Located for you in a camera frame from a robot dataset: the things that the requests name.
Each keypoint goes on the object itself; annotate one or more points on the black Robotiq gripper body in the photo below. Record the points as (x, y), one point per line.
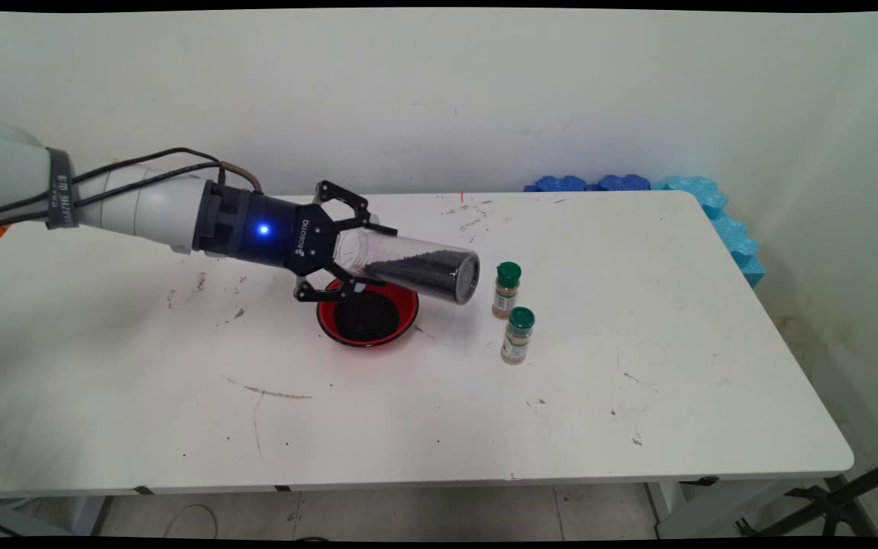
(271, 229)

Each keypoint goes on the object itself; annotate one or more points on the white table leg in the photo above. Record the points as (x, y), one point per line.
(87, 515)
(675, 507)

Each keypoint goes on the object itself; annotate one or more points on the black seed heap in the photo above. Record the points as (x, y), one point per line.
(366, 320)

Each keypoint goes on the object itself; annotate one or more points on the dark blue foam mat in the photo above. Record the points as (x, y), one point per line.
(561, 184)

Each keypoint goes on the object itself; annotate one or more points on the black tripod stand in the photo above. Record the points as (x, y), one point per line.
(835, 503)

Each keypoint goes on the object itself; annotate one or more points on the red bowl black rim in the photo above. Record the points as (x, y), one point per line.
(408, 309)

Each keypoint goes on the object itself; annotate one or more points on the light blue foam mat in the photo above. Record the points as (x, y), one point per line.
(728, 229)

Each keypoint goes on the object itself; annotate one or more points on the clear plastic jar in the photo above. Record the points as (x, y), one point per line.
(424, 267)

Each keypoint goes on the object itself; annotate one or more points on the green-capped spice bottle barcode label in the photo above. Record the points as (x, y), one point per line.
(507, 293)

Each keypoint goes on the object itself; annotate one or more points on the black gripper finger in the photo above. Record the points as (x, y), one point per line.
(317, 293)
(351, 200)

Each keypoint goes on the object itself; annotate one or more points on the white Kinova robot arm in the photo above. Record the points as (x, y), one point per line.
(142, 206)

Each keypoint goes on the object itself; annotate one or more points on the green-capped spice bottle pepper print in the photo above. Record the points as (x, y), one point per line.
(517, 339)

